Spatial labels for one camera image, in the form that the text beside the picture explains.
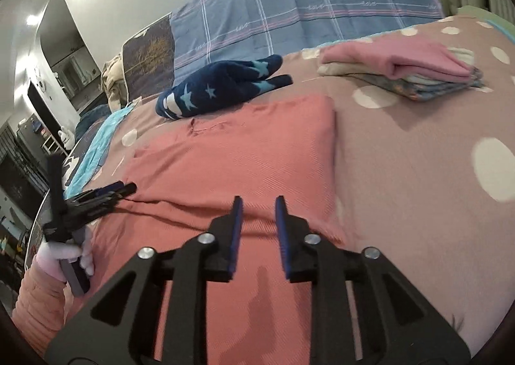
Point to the person's left hand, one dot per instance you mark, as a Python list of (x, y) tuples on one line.
[(56, 252)]

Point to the person's left forearm pink sleeve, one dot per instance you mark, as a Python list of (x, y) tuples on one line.
[(40, 304)]

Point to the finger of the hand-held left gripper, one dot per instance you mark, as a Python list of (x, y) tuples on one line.
[(106, 189), (124, 190)]

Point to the beige folded garment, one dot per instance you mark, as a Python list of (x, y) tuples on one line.
[(460, 54)]

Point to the navy star print garment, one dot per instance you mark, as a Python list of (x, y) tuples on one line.
[(217, 83)]

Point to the turquoise blanket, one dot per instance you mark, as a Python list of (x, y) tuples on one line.
[(96, 148)]

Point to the dark tree print pillow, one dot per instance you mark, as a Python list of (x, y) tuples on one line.
[(149, 59)]

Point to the blue plaid bedsheet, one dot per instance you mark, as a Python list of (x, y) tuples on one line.
[(305, 3)]

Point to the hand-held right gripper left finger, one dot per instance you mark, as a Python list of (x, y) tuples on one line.
[(236, 228)]

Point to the beige crumpled cloth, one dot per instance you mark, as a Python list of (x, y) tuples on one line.
[(112, 81)]

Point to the salmon pink garment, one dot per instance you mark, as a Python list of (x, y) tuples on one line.
[(241, 156)]

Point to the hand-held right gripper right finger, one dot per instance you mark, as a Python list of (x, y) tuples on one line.
[(281, 228)]

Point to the mauve polka dot blanket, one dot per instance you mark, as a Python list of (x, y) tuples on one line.
[(422, 156)]

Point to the pink folded garment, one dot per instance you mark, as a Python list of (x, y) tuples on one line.
[(402, 57)]

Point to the white round camera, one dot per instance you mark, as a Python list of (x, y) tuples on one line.
[(41, 83)]

